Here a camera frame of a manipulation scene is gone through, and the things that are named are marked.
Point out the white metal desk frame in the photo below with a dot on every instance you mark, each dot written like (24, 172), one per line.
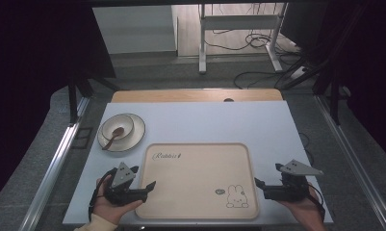
(238, 21)

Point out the black metal stand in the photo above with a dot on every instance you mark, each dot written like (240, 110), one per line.
(73, 99)
(334, 99)

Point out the person's right hand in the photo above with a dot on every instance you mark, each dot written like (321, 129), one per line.
(306, 210)

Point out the aluminium floor rail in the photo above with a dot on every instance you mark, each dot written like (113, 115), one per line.
(52, 173)
(354, 160)

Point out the wooden desk top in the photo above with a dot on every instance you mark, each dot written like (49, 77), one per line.
(181, 95)

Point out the person's left hand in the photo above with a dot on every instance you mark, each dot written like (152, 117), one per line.
(108, 210)

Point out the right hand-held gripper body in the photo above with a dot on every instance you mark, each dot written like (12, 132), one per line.
(288, 191)

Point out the brown wooden spoon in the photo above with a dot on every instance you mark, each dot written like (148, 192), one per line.
(118, 131)

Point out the white power strip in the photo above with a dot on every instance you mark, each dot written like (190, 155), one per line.
(298, 72)

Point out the white partition panel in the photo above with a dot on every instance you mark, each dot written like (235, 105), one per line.
(134, 29)

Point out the white bowl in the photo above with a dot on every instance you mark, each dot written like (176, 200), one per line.
(116, 122)

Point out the white plate with dark rim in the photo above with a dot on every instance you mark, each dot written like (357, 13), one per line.
(137, 134)

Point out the beige tray with rabbit print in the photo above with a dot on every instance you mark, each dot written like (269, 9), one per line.
(197, 179)

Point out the dark curtain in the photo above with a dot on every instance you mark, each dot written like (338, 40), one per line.
(373, 64)
(27, 80)

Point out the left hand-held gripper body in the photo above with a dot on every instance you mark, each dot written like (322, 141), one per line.
(121, 178)

